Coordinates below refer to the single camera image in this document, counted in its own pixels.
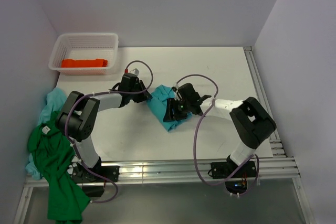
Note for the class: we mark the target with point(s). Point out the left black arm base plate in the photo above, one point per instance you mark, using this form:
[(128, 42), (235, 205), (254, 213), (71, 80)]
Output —
[(91, 185)]

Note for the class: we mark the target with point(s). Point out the aluminium extrusion frame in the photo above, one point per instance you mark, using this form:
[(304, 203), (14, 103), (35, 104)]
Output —
[(177, 172)]

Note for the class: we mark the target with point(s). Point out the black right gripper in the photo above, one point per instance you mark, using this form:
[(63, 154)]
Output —
[(172, 104)]

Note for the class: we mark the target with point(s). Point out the light aqua t-shirt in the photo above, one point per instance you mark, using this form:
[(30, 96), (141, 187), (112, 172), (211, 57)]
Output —
[(54, 102)]

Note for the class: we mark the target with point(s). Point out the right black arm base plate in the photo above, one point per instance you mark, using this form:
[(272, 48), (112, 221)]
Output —
[(221, 170)]

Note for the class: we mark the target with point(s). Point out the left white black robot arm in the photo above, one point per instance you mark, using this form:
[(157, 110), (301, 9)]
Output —
[(78, 115)]

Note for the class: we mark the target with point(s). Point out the white perforated plastic basket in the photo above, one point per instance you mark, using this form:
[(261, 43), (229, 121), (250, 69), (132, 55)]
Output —
[(85, 46)]

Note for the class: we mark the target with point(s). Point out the teal t-shirt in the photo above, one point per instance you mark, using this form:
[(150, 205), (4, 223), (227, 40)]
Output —
[(158, 104)]

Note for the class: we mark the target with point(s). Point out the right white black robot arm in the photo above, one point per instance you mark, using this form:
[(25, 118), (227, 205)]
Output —
[(251, 121)]

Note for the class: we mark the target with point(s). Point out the green t-shirt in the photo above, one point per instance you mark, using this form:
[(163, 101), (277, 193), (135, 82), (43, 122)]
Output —
[(52, 156)]

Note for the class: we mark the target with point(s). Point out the orange rolled t-shirt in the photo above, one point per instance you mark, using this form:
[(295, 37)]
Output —
[(94, 63)]

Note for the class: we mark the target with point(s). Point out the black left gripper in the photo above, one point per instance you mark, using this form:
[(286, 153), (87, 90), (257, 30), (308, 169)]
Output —
[(144, 96)]

